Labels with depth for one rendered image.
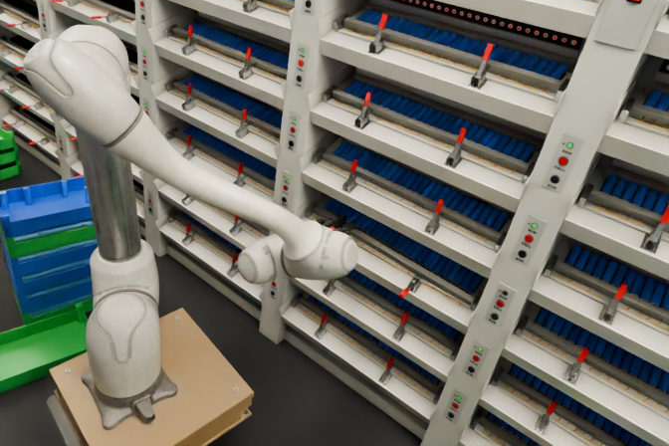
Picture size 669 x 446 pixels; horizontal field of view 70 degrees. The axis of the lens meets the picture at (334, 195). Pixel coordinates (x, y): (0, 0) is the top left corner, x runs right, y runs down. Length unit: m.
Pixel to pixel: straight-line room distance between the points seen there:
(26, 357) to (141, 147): 1.14
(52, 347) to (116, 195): 0.87
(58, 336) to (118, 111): 1.20
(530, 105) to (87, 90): 0.84
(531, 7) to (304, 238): 0.64
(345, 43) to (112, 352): 0.91
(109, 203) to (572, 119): 1.01
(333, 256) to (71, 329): 1.20
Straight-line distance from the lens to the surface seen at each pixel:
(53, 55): 0.92
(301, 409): 1.73
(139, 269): 1.32
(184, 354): 1.46
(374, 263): 1.42
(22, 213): 1.88
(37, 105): 2.83
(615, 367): 1.37
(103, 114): 0.92
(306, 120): 1.37
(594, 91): 1.05
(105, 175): 1.17
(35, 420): 1.78
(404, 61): 1.19
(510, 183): 1.16
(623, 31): 1.03
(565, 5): 1.06
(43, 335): 2.00
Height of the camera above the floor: 1.40
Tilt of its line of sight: 30 degrees down
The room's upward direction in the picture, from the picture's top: 10 degrees clockwise
